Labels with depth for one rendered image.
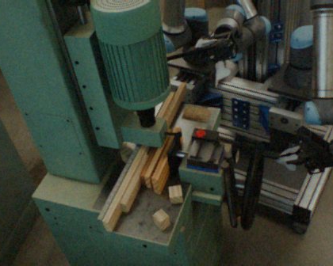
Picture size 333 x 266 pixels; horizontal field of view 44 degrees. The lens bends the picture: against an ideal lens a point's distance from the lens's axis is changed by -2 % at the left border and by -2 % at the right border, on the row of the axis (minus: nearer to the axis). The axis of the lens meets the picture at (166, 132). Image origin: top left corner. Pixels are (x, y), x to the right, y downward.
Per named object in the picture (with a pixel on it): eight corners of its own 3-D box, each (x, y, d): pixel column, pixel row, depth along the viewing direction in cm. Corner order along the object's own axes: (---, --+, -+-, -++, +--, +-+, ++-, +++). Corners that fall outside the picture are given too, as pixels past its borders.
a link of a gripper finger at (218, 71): (227, 85, 129) (227, 57, 131) (211, 88, 132) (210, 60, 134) (232, 88, 132) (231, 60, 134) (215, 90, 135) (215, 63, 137)
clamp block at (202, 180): (221, 196, 131) (220, 177, 125) (180, 188, 135) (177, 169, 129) (232, 161, 140) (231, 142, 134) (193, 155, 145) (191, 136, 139)
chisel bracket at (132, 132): (162, 151, 137) (159, 132, 131) (123, 145, 141) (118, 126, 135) (170, 135, 141) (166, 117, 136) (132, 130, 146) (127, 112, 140)
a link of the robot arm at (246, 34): (254, 52, 158) (254, 26, 150) (233, 65, 153) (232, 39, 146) (238, 45, 163) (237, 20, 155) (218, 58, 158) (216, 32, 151)
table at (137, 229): (201, 265, 118) (200, 254, 114) (105, 241, 127) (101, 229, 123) (246, 123, 157) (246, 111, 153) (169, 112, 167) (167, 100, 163)
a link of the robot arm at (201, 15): (215, 36, 190) (213, 9, 181) (193, 47, 185) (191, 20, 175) (197, 27, 197) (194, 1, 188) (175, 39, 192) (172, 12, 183)
